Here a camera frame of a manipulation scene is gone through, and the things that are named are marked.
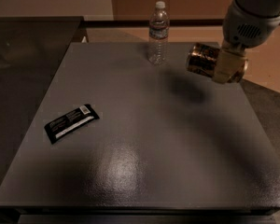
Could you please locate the orange soda can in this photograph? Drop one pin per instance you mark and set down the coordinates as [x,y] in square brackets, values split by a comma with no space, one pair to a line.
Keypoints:
[202,59]

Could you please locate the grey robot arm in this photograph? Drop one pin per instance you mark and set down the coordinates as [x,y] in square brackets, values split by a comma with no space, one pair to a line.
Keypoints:
[263,8]

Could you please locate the clear plastic water bottle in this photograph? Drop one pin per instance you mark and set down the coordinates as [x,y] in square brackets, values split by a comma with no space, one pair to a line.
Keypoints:
[158,31]

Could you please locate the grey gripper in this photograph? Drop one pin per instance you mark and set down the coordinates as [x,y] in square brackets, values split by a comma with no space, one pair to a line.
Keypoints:
[247,28]

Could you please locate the black snack bar wrapper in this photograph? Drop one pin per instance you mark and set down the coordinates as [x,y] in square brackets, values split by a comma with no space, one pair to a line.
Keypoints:
[69,122]

